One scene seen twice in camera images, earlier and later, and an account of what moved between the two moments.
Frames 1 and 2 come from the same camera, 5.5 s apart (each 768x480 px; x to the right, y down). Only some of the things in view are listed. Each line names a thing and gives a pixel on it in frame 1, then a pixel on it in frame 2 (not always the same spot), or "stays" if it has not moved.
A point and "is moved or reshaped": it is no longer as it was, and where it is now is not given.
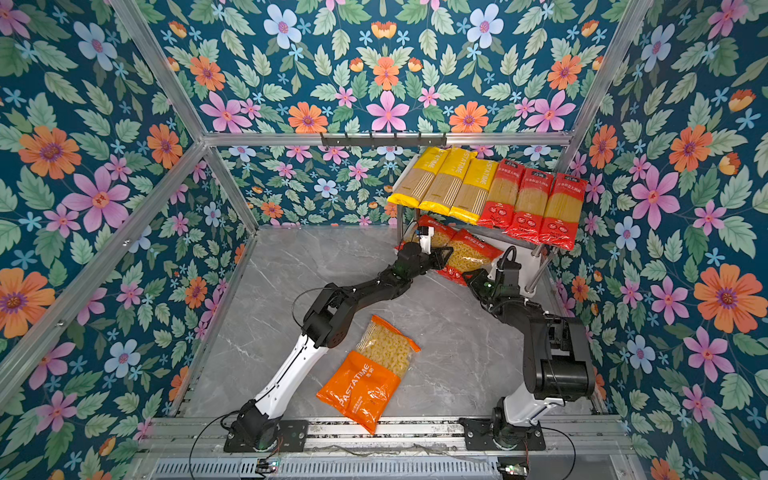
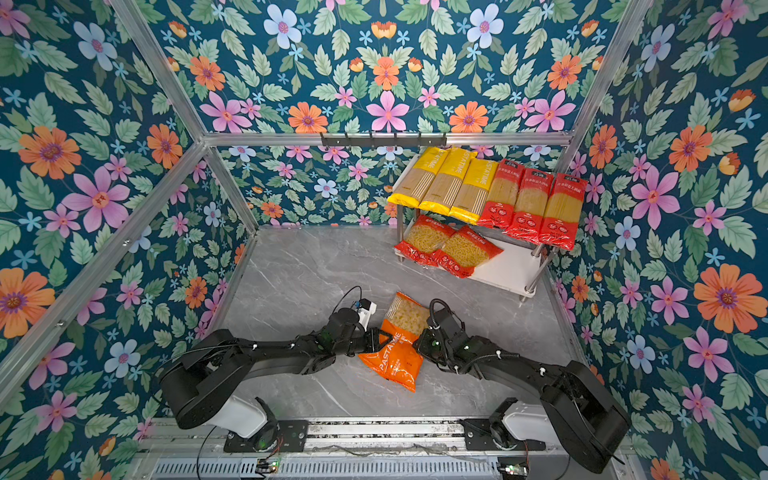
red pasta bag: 442,237 stays
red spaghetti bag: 563,211 stays
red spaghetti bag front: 500,203 stays
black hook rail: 381,141 stays
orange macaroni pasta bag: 363,386 → 400,359
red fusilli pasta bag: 470,253 is moved or reshaped
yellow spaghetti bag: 471,199 stays
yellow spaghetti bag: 441,193 stays
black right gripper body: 483,285 → 429,347
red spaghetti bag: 531,206 stays
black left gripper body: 423,261 → 372,340
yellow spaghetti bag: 412,189 stays
